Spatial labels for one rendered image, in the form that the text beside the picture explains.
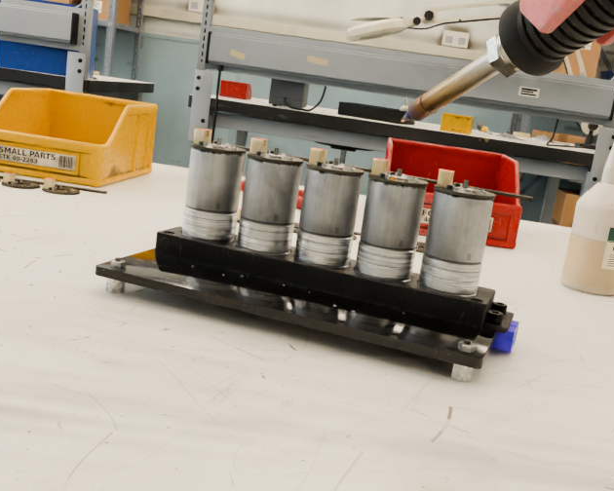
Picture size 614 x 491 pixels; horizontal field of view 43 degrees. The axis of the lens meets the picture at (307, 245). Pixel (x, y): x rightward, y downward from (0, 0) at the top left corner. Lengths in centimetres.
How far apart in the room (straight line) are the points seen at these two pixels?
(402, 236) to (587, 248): 18
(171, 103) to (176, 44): 35
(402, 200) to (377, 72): 224
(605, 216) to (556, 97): 212
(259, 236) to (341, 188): 4
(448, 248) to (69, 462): 18
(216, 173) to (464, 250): 11
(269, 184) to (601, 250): 22
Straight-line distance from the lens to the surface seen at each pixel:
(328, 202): 33
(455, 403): 27
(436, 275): 32
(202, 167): 35
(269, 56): 259
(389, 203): 32
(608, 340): 39
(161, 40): 492
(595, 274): 48
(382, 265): 32
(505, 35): 25
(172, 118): 489
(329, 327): 29
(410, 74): 255
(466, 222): 32
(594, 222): 47
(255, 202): 34
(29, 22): 286
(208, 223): 35
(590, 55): 434
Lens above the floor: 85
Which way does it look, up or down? 12 degrees down
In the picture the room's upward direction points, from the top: 8 degrees clockwise
